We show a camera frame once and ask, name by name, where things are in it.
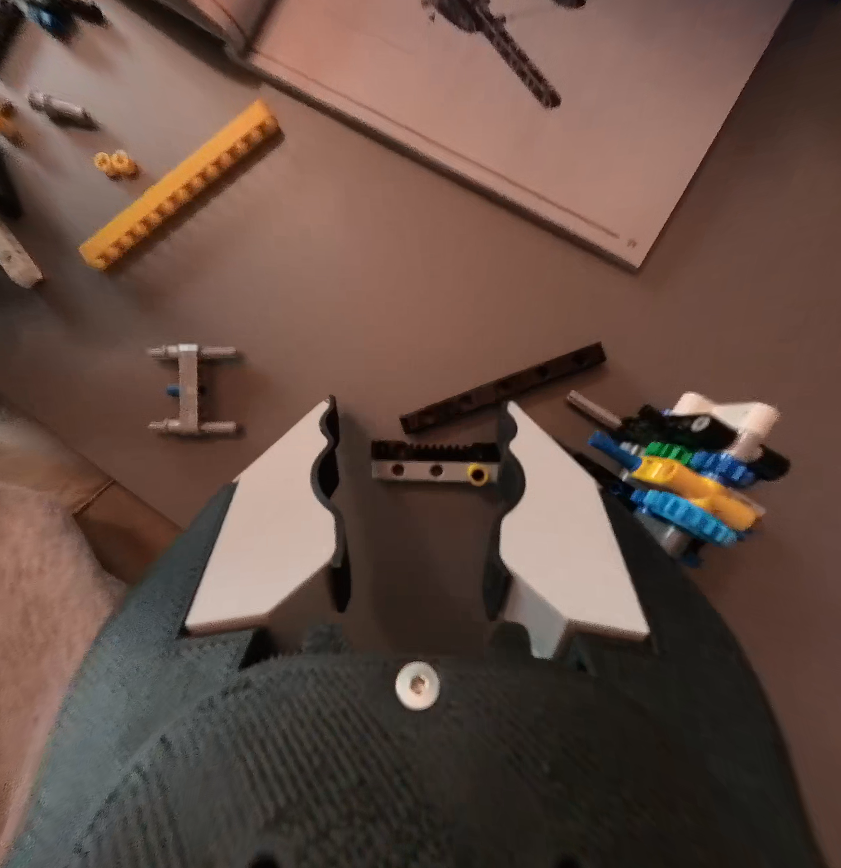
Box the white lego beam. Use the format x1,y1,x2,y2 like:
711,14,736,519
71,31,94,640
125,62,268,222
0,209,45,289

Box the colourful lego gear assembly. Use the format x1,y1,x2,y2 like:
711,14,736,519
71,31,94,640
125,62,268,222
565,390,792,568

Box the black lego connector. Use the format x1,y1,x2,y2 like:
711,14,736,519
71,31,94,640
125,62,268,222
27,0,109,31

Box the lego instruction booklet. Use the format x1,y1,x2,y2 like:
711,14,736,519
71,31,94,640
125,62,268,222
112,0,798,272

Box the grey lego frame with pins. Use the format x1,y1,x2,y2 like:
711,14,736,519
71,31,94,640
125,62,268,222
147,342,244,436

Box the black lego beam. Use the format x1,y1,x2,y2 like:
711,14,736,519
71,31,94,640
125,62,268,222
399,342,608,436

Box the person's tan trousers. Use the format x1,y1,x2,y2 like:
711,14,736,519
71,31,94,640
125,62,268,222
0,387,185,585

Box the grey lego axle pin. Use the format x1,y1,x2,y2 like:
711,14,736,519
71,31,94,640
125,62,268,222
28,91,97,130

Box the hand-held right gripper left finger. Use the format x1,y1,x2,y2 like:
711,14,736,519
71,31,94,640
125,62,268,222
182,395,352,637

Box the grey lego beam with rack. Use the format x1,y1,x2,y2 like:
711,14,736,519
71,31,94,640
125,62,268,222
370,439,504,486

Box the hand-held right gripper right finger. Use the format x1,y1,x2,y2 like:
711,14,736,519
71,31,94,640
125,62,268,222
483,400,652,660

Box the long yellow lego beam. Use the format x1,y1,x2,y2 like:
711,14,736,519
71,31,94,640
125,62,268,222
78,99,283,272

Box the black lego panel piece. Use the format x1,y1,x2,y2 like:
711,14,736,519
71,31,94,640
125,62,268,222
0,139,23,218

